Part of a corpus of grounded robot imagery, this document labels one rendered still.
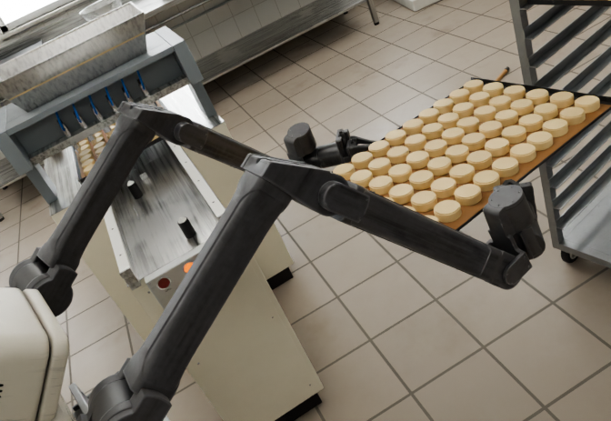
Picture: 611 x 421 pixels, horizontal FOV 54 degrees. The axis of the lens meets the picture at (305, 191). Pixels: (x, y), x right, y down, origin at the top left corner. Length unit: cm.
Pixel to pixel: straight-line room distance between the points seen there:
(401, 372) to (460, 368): 21
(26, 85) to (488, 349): 180
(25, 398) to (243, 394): 121
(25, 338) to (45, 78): 145
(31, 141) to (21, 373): 152
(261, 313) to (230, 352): 16
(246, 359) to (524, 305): 102
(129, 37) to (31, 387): 153
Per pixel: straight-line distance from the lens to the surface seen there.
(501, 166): 125
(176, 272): 168
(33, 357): 90
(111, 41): 222
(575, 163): 225
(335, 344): 241
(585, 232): 236
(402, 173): 129
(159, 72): 231
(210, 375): 196
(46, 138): 233
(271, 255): 264
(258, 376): 203
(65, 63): 222
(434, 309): 239
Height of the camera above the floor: 172
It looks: 31 degrees down
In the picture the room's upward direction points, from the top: 24 degrees counter-clockwise
